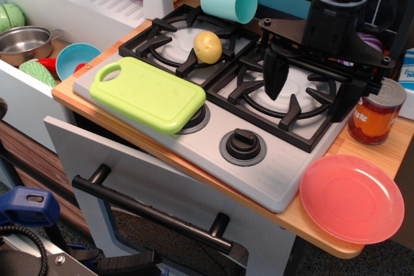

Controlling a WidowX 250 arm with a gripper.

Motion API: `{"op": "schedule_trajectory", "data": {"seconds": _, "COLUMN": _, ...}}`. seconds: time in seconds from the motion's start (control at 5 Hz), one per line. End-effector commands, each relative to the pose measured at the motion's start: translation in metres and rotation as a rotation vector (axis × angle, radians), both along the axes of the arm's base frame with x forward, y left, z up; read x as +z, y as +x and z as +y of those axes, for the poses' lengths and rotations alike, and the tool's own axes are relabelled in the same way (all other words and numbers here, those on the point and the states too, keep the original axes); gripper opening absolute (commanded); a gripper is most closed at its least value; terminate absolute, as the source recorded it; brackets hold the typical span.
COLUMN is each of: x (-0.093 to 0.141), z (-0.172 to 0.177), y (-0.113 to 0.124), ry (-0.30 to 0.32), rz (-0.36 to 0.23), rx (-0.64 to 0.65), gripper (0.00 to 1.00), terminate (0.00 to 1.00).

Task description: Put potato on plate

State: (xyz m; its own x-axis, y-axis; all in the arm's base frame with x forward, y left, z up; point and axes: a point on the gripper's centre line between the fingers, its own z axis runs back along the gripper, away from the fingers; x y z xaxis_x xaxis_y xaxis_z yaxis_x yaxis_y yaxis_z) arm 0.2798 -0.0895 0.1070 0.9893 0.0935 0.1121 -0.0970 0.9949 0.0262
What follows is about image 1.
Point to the green toy cabbage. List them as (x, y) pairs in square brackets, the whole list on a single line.
[(11, 17)]

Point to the purple toy onion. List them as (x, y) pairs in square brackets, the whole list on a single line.
[(369, 39)]

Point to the black oven door handle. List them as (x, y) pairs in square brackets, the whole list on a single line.
[(94, 186)]

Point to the pink plastic plate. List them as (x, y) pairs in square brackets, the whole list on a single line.
[(352, 199)]

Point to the grey toy stove top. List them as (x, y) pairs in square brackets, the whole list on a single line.
[(272, 183)]

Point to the grey oven door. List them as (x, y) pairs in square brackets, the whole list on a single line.
[(261, 247)]

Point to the teal plastic cup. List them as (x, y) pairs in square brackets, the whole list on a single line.
[(240, 11)]

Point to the blue plastic bowl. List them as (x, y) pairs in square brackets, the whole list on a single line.
[(72, 56)]

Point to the white blue box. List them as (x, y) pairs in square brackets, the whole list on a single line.
[(406, 80)]

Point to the left black burner grate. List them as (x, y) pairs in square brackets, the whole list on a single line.
[(168, 44)]

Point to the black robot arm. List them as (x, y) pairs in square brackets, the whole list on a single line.
[(331, 12)]

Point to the black burner grate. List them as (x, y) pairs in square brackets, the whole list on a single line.
[(298, 117), (168, 44)]

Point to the green toy cucumber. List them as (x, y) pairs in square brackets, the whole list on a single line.
[(39, 72)]

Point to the orange toy soup can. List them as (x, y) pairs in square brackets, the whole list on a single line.
[(374, 116)]

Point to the blue clamp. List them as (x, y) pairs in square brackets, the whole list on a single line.
[(29, 207)]

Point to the white toy sink unit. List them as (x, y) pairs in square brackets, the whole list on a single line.
[(97, 22)]

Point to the hidden black stove knob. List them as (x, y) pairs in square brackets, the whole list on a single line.
[(197, 122)]

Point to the yellow toy potato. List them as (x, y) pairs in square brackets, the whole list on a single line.
[(207, 47)]

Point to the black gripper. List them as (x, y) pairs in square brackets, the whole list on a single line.
[(321, 44)]

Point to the steel pot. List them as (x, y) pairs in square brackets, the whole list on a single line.
[(21, 44)]

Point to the green plastic cutting board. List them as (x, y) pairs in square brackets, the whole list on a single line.
[(147, 94)]

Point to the right black burner grate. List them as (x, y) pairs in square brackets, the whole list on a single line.
[(298, 117)]

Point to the red toy pepper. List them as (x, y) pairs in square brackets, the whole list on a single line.
[(49, 64)]

